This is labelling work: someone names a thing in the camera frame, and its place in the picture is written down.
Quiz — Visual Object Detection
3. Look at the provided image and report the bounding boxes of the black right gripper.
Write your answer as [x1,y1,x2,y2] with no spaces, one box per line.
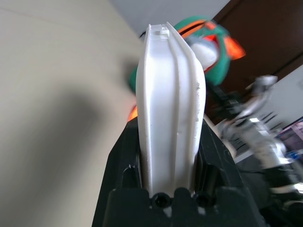
[219,93,240,112]

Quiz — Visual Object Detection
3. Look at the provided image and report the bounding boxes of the dark brown door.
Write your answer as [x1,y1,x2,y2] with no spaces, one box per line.
[211,0,303,95]

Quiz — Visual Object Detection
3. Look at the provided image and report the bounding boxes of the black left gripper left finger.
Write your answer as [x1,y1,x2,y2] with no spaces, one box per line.
[91,118,144,227]

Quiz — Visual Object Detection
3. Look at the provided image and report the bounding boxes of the orange and teal backpack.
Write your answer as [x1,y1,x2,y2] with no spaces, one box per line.
[127,15,247,123]

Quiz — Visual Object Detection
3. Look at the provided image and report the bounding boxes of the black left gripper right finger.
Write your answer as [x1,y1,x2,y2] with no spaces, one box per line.
[196,117,261,227]

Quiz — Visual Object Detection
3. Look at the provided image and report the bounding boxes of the white pencil case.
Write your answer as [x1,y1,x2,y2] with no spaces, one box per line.
[135,21,206,198]

